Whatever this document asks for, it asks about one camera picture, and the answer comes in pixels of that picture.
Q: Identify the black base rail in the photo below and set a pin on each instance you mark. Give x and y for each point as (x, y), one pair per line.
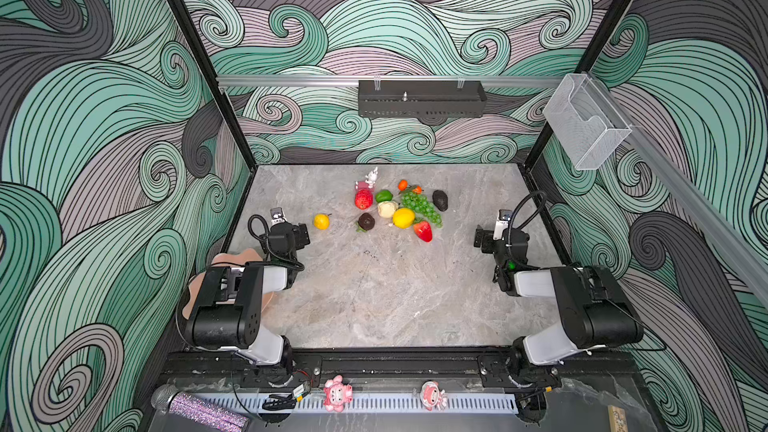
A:
(485, 366)

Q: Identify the red fake strawberry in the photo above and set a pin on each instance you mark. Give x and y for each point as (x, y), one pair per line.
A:
(423, 231)

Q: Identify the green fake grape bunch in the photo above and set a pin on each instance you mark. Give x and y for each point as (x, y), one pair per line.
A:
(422, 207)

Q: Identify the purple glitter cylinder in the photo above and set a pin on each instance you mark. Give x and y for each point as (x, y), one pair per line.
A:
(167, 399)

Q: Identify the red fake apple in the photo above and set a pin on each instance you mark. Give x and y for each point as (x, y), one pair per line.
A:
(364, 199)

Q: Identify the yellow fake lemon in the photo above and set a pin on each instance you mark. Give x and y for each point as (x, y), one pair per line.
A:
(403, 218)

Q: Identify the clear acrylic wall box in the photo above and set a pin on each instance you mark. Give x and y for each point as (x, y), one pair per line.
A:
(587, 121)

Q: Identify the small yellow fake pear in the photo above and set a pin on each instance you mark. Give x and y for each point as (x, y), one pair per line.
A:
(321, 221)

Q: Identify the pink cartoon figurine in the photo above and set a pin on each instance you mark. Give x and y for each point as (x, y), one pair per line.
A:
(432, 397)
(337, 394)

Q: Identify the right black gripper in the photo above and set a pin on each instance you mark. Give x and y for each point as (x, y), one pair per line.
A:
(483, 238)

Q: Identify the green fake lime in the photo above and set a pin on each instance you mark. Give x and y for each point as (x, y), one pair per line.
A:
(383, 196)

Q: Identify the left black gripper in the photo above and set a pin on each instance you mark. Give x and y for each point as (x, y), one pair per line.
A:
(300, 236)

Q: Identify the dark purple fake mangosteen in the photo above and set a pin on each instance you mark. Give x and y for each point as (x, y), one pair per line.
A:
(366, 222)

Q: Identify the black perforated wall tray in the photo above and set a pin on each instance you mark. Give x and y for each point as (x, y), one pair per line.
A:
(431, 102)

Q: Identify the pink cartoon figurine right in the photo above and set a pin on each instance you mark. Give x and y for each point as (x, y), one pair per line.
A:
(432, 397)

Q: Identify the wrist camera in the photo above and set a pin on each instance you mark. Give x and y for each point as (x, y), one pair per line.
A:
(502, 223)
(277, 216)

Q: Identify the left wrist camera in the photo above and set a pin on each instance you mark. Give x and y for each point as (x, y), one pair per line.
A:
(277, 216)

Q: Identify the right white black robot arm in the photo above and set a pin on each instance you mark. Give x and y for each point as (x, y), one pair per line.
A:
(593, 310)

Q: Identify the pink cartoon figurine left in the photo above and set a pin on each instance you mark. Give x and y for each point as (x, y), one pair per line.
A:
(337, 394)

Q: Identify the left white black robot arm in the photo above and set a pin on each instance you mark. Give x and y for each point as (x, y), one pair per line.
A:
(224, 311)

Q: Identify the white rabbit figurine pink base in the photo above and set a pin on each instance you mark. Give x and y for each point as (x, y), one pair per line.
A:
(369, 181)

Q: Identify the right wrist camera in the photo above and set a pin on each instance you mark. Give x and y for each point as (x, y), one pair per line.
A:
(502, 223)

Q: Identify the dark fake avocado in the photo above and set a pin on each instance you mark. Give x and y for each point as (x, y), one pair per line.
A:
(440, 200)

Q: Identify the white slotted cable duct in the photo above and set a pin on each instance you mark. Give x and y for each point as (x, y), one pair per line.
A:
(383, 403)

